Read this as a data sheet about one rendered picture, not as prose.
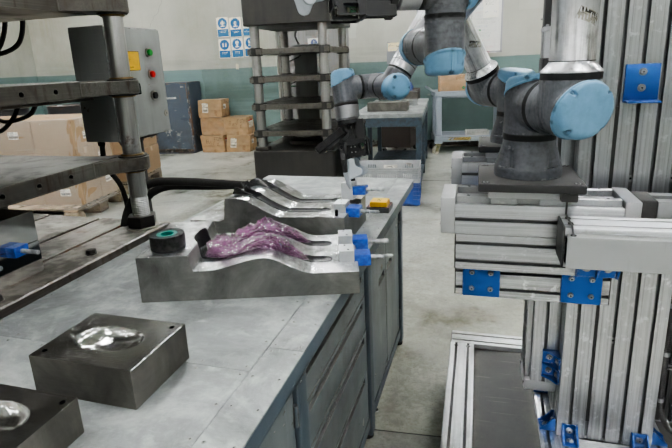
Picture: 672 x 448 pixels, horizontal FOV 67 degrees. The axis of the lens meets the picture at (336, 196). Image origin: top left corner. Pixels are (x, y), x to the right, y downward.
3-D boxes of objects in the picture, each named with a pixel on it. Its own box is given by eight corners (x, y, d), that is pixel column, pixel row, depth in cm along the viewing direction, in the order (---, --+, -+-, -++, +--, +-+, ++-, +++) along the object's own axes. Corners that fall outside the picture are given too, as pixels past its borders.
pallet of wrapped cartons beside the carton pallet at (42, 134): (127, 199, 537) (114, 110, 513) (81, 223, 461) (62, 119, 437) (23, 200, 554) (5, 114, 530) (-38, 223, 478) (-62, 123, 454)
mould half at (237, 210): (366, 220, 169) (365, 180, 165) (345, 247, 145) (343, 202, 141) (231, 213, 183) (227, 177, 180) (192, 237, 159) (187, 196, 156)
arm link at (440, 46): (448, 73, 104) (449, 17, 102) (472, 74, 94) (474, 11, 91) (412, 75, 103) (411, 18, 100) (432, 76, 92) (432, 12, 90)
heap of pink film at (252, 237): (311, 238, 136) (309, 210, 134) (308, 263, 119) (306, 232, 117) (215, 242, 136) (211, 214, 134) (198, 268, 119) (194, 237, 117)
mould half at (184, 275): (354, 252, 141) (353, 214, 138) (359, 293, 116) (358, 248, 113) (175, 260, 141) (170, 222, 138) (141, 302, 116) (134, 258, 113)
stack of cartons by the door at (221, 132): (258, 148, 829) (254, 97, 808) (251, 152, 798) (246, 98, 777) (210, 149, 847) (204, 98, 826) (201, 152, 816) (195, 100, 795)
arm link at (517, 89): (538, 127, 124) (541, 70, 121) (573, 134, 111) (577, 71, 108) (492, 130, 122) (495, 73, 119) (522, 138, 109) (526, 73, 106)
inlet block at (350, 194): (386, 196, 159) (385, 179, 158) (382, 198, 154) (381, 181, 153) (346, 197, 163) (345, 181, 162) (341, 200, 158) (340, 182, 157)
